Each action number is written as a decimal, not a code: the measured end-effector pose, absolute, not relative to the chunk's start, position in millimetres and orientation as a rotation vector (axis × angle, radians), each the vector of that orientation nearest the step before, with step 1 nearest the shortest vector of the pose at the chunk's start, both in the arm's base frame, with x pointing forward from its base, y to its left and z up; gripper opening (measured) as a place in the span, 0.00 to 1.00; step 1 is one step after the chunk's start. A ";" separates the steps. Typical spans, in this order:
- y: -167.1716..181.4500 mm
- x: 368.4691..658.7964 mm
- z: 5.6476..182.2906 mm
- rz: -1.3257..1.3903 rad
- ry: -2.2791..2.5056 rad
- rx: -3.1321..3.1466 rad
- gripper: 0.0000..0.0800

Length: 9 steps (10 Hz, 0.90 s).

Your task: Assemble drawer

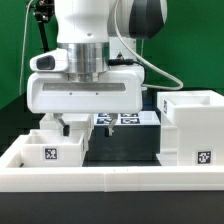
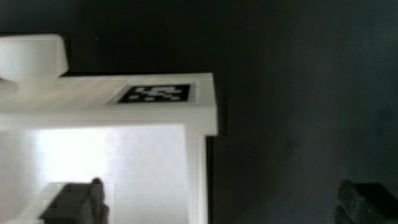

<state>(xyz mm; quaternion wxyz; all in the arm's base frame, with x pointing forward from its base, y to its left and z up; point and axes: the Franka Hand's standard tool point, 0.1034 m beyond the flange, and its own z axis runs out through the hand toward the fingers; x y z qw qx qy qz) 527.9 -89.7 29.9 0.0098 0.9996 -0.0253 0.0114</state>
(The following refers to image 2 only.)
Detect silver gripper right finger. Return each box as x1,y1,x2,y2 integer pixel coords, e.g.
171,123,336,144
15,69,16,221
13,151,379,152
335,180,398,224

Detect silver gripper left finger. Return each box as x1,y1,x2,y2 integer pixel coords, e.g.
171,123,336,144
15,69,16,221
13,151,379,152
40,178,111,224

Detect white front drawer tray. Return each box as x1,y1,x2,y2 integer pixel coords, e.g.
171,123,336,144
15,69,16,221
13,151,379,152
0,34,219,224

